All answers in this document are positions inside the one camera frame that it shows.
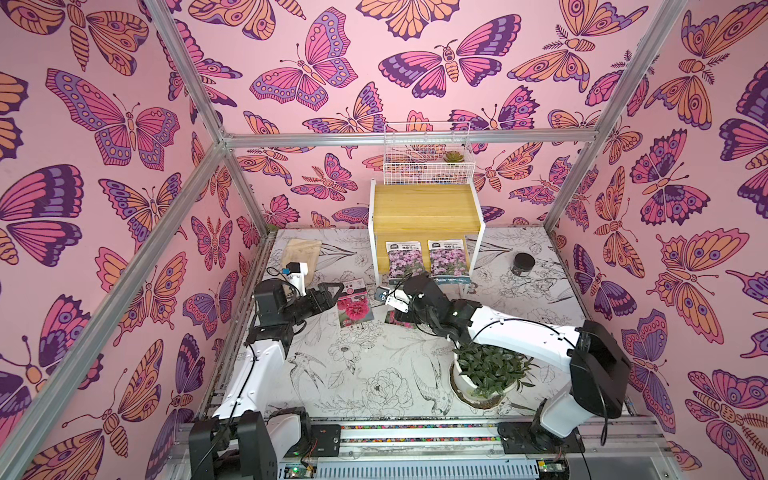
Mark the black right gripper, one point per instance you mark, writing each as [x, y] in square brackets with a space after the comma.
[417, 298]

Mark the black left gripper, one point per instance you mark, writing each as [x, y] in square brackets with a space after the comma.
[322, 298]

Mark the green seed bag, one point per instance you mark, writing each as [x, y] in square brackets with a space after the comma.
[400, 319]

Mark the pink hollyhock seed bag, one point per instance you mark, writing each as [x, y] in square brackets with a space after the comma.
[353, 304]

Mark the purple flower seed bag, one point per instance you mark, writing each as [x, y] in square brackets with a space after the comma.
[448, 261]
[405, 259]

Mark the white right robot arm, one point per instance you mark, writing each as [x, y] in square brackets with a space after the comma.
[599, 369]

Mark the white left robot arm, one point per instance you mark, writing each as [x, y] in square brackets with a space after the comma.
[261, 441]

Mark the white and wood shelf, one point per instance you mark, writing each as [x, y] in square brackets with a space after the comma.
[423, 212]

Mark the beige rubber glove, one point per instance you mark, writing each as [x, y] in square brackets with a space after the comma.
[303, 251]

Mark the potted green plant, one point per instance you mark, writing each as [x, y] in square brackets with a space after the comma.
[482, 375]

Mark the black lidded jar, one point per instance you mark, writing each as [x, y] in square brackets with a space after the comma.
[523, 264]

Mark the small succulent plant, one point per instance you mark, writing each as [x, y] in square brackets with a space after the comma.
[454, 156]

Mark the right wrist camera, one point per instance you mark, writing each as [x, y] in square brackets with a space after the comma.
[395, 298]

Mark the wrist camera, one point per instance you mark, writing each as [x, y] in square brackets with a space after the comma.
[295, 273]
[395, 298]

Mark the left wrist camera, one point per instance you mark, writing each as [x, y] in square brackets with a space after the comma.
[295, 273]

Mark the white wire basket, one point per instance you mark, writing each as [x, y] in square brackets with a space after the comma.
[414, 155]

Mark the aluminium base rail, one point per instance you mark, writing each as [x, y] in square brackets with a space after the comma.
[477, 448]

